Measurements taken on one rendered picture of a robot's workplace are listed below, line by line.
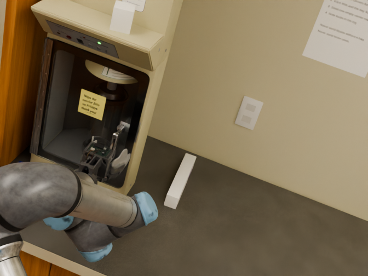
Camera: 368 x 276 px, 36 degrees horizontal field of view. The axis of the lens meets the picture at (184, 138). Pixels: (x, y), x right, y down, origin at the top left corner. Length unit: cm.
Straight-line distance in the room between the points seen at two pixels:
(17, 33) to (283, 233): 102
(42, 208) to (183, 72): 108
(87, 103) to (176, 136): 56
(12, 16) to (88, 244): 61
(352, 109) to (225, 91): 43
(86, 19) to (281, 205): 95
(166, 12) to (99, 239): 58
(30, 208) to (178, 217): 85
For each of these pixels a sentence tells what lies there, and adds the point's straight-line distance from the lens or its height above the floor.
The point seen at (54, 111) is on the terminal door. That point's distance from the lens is 171.
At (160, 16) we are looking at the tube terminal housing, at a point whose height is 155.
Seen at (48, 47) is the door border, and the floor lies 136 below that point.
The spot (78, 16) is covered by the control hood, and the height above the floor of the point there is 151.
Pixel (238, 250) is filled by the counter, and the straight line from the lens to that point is 176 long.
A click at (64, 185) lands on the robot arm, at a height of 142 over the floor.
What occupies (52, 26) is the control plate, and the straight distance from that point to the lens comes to 153.
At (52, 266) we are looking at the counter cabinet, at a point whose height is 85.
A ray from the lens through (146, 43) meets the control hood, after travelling 142.
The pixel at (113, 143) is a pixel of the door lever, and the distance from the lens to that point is 161.
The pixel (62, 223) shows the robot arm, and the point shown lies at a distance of 135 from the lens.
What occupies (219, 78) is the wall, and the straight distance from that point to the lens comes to 197.
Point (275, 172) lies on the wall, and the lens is 210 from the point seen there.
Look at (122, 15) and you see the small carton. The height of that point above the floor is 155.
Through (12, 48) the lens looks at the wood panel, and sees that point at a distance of 160.
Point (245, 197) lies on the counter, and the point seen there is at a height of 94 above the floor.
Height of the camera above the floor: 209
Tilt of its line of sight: 32 degrees down
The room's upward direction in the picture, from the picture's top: 17 degrees clockwise
